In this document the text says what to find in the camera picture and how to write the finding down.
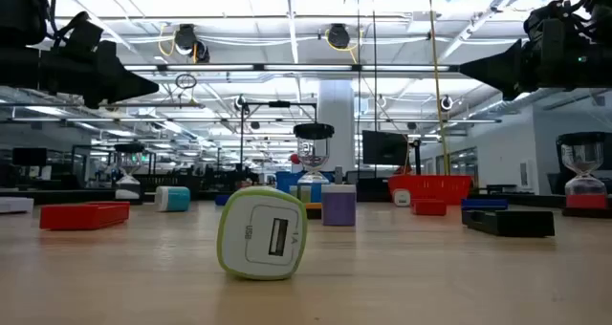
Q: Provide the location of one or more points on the white rectangular LCD device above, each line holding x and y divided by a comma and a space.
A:
14, 205

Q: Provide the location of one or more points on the blue rectangular LCD device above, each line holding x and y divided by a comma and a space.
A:
484, 204

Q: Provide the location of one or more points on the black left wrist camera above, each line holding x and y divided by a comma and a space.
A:
83, 36

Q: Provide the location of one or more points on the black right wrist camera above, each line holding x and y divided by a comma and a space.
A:
545, 26

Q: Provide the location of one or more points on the red rectangular LCD device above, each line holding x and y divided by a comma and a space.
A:
83, 217
429, 208

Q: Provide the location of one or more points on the black rectangular LCD device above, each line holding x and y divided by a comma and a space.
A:
509, 224

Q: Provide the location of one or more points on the black computer monitor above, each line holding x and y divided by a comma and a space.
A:
28, 157
385, 148

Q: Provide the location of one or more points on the cyan white USB wall charger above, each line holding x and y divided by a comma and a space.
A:
177, 200

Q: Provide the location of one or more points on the red plastic basket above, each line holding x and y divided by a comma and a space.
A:
430, 186

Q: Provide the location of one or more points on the red sand hourglass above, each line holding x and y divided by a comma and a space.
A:
584, 201

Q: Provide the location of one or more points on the black metal table frame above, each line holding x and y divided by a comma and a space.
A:
57, 197

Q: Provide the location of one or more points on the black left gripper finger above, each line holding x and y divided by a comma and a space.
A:
119, 67
119, 91

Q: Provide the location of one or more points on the black metal stand frame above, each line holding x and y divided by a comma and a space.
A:
279, 104

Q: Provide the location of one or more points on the white building column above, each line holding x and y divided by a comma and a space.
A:
337, 114

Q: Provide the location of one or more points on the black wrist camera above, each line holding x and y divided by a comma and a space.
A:
545, 26
83, 36

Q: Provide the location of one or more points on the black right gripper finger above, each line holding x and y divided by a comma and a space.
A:
502, 82
497, 59

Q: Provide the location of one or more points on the orange sand hourglass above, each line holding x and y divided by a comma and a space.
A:
313, 131

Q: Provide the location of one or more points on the black shallow tray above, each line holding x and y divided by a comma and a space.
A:
107, 198

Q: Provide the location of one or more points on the blue plastic basket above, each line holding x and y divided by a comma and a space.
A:
285, 181

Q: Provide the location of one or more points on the white sand hourglass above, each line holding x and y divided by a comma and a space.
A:
128, 188

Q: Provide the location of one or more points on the red white USB wall charger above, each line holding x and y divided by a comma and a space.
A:
401, 197

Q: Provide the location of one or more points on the red round object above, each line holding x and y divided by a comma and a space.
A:
294, 158

